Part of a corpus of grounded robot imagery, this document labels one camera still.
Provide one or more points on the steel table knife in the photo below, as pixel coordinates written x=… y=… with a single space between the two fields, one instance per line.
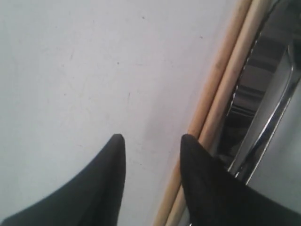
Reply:
x=259 y=140

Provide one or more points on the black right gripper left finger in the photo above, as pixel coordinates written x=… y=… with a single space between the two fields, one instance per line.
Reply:
x=91 y=198

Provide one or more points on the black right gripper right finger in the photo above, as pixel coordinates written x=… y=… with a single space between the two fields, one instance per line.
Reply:
x=215 y=198

